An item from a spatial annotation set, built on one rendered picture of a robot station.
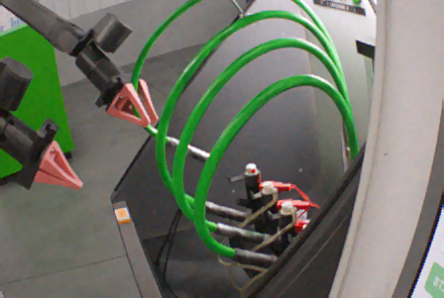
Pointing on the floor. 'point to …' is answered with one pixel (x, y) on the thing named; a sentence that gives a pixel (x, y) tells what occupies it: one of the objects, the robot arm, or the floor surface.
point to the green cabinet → (26, 51)
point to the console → (396, 130)
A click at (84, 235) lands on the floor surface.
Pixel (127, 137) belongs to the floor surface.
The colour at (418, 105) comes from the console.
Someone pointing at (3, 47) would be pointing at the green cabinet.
